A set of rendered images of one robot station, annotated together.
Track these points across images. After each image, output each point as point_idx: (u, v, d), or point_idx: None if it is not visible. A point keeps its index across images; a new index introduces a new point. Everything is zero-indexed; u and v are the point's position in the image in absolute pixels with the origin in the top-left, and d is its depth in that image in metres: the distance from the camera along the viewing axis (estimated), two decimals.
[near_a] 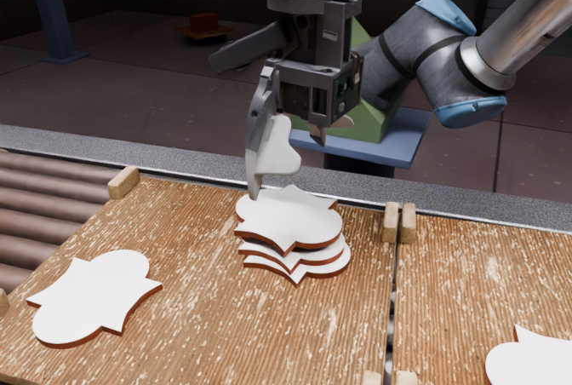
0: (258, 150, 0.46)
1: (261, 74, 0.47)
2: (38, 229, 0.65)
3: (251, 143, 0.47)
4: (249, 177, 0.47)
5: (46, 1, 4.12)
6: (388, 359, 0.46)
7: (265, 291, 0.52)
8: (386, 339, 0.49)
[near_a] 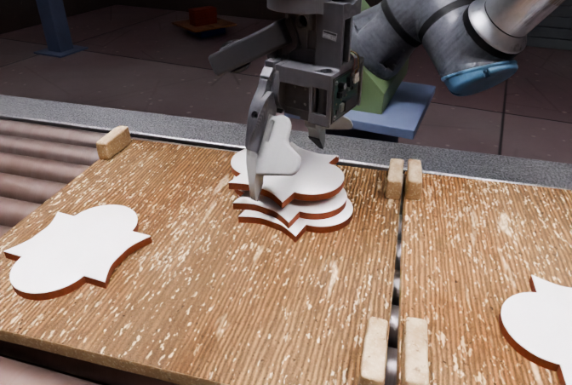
0: (259, 151, 0.47)
1: (261, 74, 0.47)
2: (23, 189, 0.62)
3: (252, 144, 0.47)
4: (250, 178, 0.48)
5: None
6: (394, 313, 0.42)
7: (261, 244, 0.48)
8: (392, 294, 0.46)
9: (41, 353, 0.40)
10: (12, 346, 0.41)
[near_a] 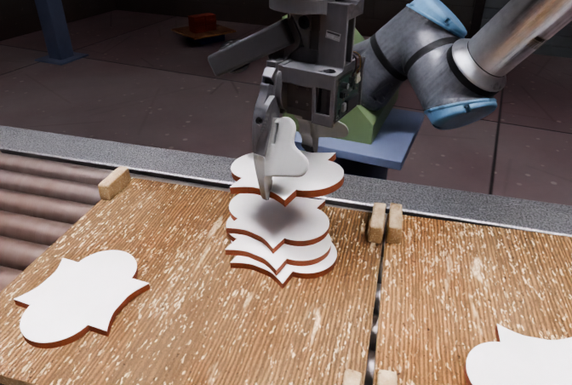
0: (265, 154, 0.47)
1: (263, 74, 0.46)
2: (29, 229, 0.66)
3: (259, 148, 0.47)
4: (260, 180, 0.49)
5: (45, 2, 4.12)
6: (371, 359, 0.47)
7: (251, 291, 0.52)
8: (371, 339, 0.50)
9: None
10: None
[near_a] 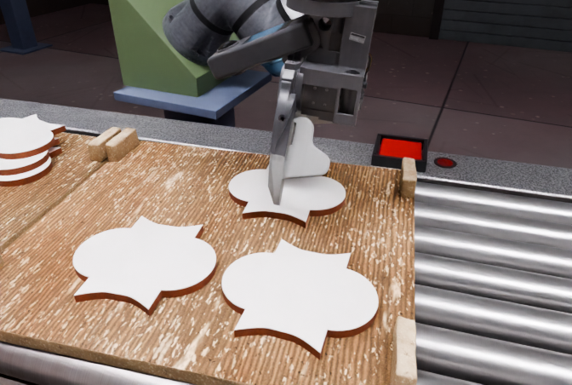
0: (285, 154, 0.46)
1: (280, 77, 0.46)
2: None
3: (277, 148, 0.46)
4: (277, 182, 0.47)
5: None
6: None
7: None
8: None
9: None
10: None
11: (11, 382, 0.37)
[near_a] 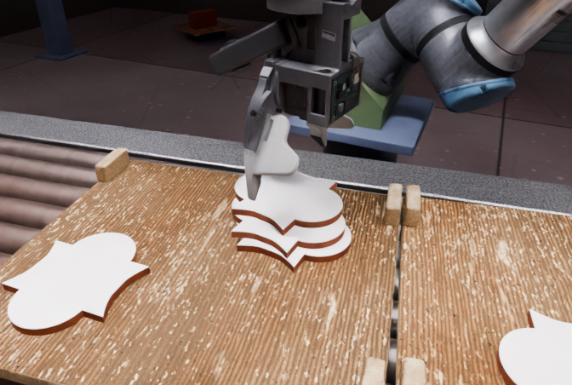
0: (256, 150, 0.46)
1: (260, 73, 0.47)
2: (21, 213, 0.62)
3: (250, 143, 0.47)
4: (248, 177, 0.47)
5: None
6: (392, 347, 0.42)
7: (260, 275, 0.48)
8: (391, 326, 0.46)
9: None
10: (10, 382, 0.41)
11: None
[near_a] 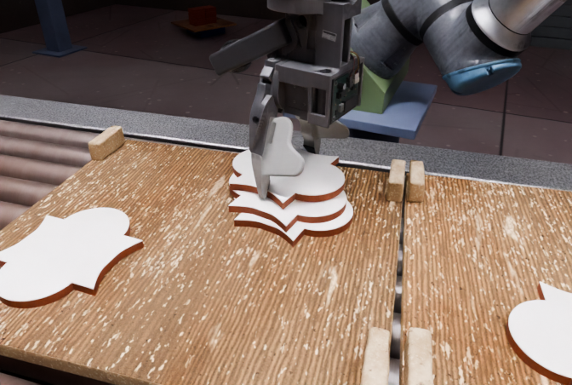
0: (262, 153, 0.48)
1: (260, 73, 0.47)
2: (13, 191, 0.60)
3: (255, 147, 0.48)
4: (257, 179, 0.49)
5: None
6: (396, 321, 0.41)
7: (258, 249, 0.47)
8: (394, 301, 0.44)
9: (25, 364, 0.38)
10: None
11: None
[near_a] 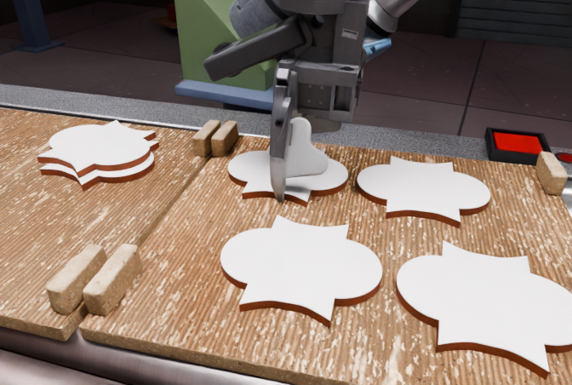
0: (284, 157, 0.47)
1: (275, 76, 0.46)
2: None
3: (277, 151, 0.47)
4: (277, 182, 0.48)
5: None
6: None
7: (50, 192, 0.52)
8: None
9: None
10: None
11: None
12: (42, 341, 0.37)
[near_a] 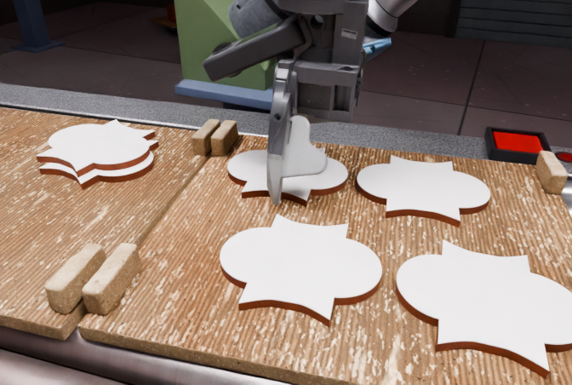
0: (283, 153, 0.46)
1: (274, 77, 0.46)
2: None
3: (274, 147, 0.46)
4: (274, 182, 0.47)
5: None
6: None
7: (49, 192, 0.52)
8: None
9: None
10: None
11: None
12: (41, 341, 0.37)
